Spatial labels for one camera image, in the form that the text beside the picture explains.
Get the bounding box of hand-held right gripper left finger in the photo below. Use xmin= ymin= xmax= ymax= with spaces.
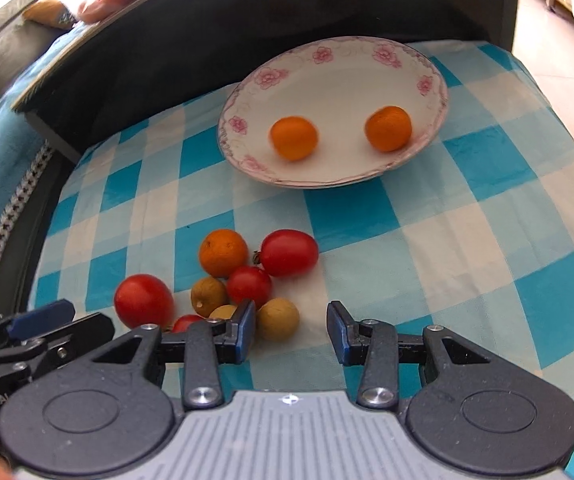
xmin=89 ymin=300 xmax=258 ymax=409

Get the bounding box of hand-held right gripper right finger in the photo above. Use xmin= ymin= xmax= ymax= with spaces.
xmin=327 ymin=300 xmax=493 ymax=409

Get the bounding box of white floral rim plate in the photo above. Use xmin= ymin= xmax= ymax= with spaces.
xmin=217 ymin=36 xmax=450 ymax=190

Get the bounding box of round red cherry tomato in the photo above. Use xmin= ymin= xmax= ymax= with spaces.
xmin=226 ymin=266 xmax=273 ymax=309

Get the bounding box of orange cushion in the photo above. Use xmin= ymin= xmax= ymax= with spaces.
xmin=22 ymin=0 xmax=80 ymax=28

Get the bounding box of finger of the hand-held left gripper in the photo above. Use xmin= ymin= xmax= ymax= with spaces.
xmin=0 ymin=299 xmax=76 ymax=356
xmin=0 ymin=312 xmax=116 ymax=387

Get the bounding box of large oval red tomato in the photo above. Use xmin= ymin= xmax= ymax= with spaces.
xmin=114 ymin=273 xmax=175 ymax=329
xmin=253 ymin=229 xmax=320 ymax=278

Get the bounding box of blue white checkered tablecloth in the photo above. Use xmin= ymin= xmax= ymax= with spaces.
xmin=27 ymin=40 xmax=574 ymax=480

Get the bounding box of small red cherry tomato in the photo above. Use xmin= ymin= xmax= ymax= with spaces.
xmin=172 ymin=314 xmax=205 ymax=333

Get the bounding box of small orange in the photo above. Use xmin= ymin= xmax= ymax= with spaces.
xmin=199 ymin=229 xmax=249 ymax=279
xmin=269 ymin=116 xmax=319 ymax=162
xmin=364 ymin=106 xmax=413 ymax=153

